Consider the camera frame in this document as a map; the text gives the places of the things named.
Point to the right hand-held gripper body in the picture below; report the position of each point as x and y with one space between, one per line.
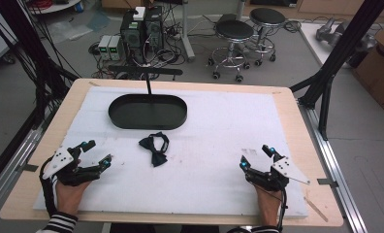
287 170

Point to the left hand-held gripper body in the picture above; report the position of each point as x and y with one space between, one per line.
62 161

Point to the black bow tie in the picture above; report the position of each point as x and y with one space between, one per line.
156 149

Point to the black oval tray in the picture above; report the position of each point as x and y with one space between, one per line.
148 113

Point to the person's left hand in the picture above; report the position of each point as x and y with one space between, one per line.
69 199

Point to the person's right hand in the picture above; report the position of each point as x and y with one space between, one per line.
268 207

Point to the black tape piece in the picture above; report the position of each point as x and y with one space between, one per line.
30 167
327 183

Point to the thin wooden stick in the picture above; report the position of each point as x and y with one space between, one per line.
316 209

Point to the white foam mat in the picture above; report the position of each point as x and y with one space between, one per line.
196 178

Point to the black T-shaped stand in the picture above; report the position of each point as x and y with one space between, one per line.
148 70

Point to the grey power supply unit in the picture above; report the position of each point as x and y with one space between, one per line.
116 48
104 47

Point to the black computer tower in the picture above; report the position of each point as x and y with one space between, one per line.
153 29
132 35

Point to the black round stool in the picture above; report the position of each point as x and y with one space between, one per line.
267 16
233 30

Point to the brown cardboard box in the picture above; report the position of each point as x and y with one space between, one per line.
379 74

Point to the grey machine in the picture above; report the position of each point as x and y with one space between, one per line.
342 32

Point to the white box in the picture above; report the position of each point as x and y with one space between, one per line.
139 13

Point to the white table leg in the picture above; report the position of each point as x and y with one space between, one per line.
187 32

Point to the aluminium rail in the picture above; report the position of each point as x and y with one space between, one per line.
335 168
15 155

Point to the black metal frame strut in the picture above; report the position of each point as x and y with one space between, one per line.
338 55

